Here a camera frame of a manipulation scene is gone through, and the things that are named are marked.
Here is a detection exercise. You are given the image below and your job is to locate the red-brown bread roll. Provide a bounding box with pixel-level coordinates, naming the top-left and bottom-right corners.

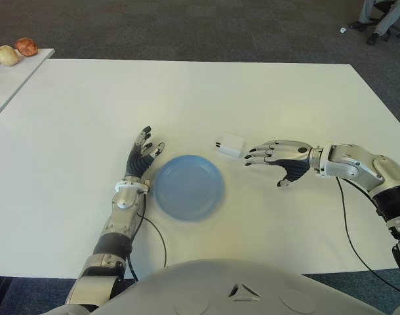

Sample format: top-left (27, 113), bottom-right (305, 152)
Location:
top-left (15, 37), bottom-right (39, 56)

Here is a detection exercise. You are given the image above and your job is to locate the seated person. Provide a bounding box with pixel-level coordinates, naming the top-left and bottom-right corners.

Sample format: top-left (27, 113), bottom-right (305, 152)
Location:
top-left (349, 0), bottom-right (400, 46)

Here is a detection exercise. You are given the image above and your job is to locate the grey robot torso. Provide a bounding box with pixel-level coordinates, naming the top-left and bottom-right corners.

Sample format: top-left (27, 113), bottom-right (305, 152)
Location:
top-left (39, 258), bottom-right (400, 315)

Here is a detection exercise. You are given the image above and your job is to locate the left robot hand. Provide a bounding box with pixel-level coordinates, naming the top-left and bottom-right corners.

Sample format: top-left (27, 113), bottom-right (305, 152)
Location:
top-left (124, 124), bottom-right (167, 180)

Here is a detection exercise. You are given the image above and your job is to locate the white charger block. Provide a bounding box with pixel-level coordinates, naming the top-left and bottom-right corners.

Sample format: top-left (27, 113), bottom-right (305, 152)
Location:
top-left (214, 133), bottom-right (245, 159)

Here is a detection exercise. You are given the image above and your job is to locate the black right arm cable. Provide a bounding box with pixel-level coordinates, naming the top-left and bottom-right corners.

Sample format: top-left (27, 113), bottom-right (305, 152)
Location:
top-left (336, 177), bottom-right (400, 303)

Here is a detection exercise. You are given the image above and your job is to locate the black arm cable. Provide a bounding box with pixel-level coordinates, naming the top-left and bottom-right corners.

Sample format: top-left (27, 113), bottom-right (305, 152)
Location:
top-left (127, 185), bottom-right (168, 282)
top-left (336, 177), bottom-right (400, 303)

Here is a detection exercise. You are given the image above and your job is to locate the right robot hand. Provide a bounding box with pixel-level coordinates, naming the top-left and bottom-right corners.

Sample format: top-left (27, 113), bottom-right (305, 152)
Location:
top-left (241, 139), bottom-right (315, 188)

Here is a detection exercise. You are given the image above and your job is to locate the blue plate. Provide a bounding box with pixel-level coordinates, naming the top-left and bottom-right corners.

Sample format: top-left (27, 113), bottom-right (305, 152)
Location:
top-left (153, 154), bottom-right (226, 221)

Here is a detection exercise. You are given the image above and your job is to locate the beige bread roll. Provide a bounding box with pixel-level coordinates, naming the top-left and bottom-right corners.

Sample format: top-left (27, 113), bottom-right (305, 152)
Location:
top-left (0, 45), bottom-right (20, 66)

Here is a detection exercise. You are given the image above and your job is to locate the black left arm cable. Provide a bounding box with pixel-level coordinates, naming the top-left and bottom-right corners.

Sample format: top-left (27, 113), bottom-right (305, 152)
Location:
top-left (127, 185), bottom-right (168, 282)

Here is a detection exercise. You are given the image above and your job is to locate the white side table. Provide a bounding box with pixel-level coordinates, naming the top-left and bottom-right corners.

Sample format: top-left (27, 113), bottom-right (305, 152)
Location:
top-left (0, 48), bottom-right (55, 125)

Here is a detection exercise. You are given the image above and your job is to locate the black office chair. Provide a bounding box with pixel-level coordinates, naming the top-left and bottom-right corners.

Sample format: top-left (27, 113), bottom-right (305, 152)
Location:
top-left (367, 0), bottom-right (400, 42)

